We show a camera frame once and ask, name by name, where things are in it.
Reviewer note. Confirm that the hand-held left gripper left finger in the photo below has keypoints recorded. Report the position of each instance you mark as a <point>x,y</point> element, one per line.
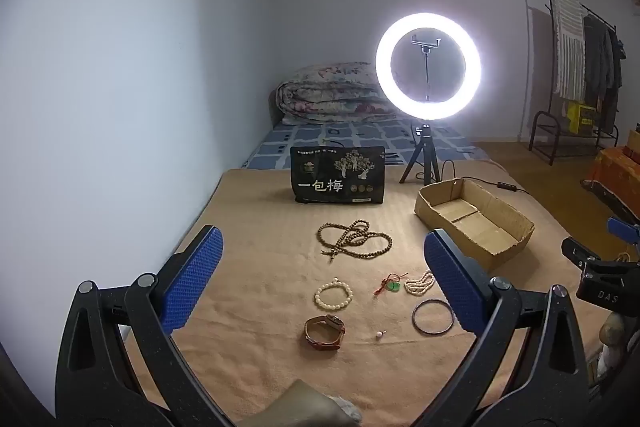
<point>192,277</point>

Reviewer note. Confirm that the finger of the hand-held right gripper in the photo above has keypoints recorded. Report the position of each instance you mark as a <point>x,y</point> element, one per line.
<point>625,229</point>
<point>607,289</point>

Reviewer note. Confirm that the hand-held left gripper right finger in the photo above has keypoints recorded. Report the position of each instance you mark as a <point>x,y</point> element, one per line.
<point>452,282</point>

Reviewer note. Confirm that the dark thin bangle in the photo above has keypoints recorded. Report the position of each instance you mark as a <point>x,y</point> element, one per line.
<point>414,318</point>

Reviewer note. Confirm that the cardboard box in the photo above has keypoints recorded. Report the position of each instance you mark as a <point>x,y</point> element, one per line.
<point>505,212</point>

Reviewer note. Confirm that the person's right hand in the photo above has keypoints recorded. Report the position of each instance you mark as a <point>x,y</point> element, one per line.
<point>612,334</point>

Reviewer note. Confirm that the orange box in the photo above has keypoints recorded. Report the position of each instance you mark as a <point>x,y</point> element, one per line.
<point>617,172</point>

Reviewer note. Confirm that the yellow box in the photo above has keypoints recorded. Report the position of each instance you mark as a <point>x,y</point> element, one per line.
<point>582,119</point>

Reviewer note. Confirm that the black mini tripod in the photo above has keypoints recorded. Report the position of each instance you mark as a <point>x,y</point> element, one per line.
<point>422,152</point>

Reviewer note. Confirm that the black metal shoe rack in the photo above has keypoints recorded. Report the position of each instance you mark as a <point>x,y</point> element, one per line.
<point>533,132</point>

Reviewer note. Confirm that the black snack bag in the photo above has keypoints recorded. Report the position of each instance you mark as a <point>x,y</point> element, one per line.
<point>337,174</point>

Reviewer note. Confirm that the white crumpled cloth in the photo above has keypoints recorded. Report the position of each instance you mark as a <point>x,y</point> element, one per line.
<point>347,409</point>

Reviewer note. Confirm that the olive beige cloth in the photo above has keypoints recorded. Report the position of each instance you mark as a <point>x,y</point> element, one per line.
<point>295,407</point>

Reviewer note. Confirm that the dark hanging clothes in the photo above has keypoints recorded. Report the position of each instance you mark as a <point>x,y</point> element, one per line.
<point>597,62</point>

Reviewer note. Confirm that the blue checkered bed sheet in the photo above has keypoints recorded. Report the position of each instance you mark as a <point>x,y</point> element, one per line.
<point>350,132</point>

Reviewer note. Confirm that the white striped hanging towel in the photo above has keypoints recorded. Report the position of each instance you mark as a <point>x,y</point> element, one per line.
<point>569,47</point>

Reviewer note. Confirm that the folded floral quilt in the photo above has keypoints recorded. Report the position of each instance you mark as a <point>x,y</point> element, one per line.
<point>330,97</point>

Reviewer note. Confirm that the black metal clothes rack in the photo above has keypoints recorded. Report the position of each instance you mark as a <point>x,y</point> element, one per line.
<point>550,7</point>

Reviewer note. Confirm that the metal phone holder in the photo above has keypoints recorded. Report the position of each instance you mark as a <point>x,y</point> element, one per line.
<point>426,41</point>

